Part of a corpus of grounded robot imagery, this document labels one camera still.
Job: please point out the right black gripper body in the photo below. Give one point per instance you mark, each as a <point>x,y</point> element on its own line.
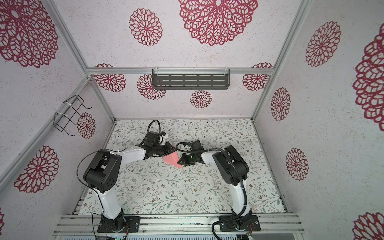
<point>192,159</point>

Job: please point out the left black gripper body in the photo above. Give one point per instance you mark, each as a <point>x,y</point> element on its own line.
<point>160,149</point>

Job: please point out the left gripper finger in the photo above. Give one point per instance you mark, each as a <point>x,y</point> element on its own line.
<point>163,154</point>
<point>169,148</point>

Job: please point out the pink square paper sheet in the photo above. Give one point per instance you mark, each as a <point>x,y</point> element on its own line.
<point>172,159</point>

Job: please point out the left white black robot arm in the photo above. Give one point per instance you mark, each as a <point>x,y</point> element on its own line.
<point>102,173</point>

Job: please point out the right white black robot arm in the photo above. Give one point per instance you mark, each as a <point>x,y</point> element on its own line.
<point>233,169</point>

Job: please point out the dark grey slotted wall shelf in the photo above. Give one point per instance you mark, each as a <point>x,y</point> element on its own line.
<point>193,81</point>

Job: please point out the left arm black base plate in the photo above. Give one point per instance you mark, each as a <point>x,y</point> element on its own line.
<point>119,225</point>

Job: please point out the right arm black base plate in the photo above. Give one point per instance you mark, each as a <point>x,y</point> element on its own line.
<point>248,223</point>

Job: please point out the black wire wall rack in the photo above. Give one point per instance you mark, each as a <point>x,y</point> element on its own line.
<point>63,119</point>

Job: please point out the aluminium front rail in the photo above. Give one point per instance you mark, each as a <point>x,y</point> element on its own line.
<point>189,224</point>

